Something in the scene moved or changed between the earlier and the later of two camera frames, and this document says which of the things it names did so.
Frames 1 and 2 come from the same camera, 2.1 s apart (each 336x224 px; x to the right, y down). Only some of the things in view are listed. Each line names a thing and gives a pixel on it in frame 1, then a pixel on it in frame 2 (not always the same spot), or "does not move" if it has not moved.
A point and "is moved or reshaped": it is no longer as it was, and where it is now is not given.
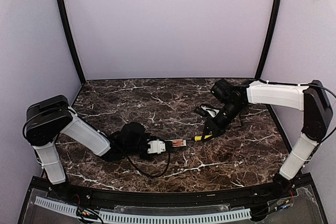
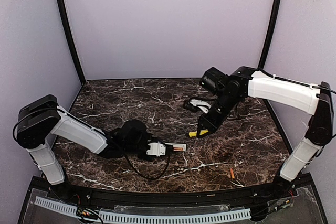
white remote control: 178,142 is moved or reshaped
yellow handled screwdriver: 198,138 -> 193,134
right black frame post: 275,23 does not move
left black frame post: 64,13 does not move
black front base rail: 228,197 does not move
